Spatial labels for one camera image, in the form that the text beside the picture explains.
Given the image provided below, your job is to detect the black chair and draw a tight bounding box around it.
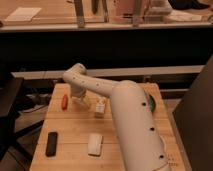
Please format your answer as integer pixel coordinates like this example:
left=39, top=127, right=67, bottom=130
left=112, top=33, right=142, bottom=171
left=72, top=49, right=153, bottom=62
left=0, top=78, right=23, bottom=161

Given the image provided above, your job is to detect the small white box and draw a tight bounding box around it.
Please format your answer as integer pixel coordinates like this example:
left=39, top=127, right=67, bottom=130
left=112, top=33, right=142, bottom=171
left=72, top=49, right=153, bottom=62
left=95, top=97, right=106, bottom=118

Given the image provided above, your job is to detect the dark panel at right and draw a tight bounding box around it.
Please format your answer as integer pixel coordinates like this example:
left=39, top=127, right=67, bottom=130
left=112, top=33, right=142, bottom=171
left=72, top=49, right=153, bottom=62
left=173, top=56, right=213, bottom=171

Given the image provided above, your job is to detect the white sponge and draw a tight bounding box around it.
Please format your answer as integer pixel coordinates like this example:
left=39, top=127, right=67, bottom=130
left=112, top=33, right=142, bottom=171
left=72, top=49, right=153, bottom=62
left=88, top=133, right=103, bottom=156

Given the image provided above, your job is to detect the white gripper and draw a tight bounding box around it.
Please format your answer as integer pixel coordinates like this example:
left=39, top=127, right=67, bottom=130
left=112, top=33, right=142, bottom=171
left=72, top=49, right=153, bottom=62
left=71, top=85, right=91, bottom=108

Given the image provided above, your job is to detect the green bowl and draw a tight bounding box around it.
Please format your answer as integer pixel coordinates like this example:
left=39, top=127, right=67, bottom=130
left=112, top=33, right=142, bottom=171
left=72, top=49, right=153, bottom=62
left=149, top=95, right=156, bottom=113

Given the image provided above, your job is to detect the white paper sheet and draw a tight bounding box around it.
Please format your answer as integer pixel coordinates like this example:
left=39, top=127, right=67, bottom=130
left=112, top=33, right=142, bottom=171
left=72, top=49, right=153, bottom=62
left=6, top=7, right=41, bottom=22

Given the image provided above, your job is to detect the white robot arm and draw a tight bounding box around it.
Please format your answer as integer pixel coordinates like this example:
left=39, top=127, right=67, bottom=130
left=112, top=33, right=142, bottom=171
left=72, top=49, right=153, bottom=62
left=62, top=63, right=172, bottom=171

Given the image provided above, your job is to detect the white cup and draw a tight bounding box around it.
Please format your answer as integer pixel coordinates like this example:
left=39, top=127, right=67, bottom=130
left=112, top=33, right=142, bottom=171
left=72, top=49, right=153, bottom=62
left=160, top=136, right=167, bottom=157

